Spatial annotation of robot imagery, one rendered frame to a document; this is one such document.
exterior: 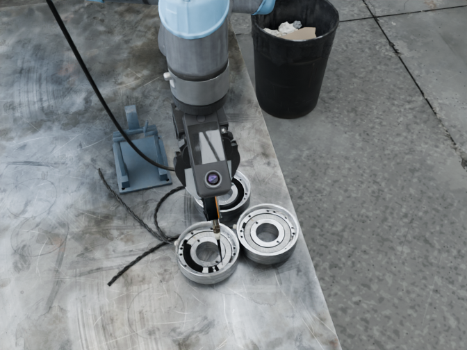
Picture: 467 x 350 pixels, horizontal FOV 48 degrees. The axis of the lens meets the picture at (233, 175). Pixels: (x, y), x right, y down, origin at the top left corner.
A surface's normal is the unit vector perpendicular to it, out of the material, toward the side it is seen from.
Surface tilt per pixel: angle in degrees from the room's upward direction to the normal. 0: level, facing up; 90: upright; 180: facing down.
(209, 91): 90
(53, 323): 0
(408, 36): 0
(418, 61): 0
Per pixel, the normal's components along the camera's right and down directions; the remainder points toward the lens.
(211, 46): 0.49, 0.67
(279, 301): 0.00, -0.63
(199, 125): 0.11, -0.16
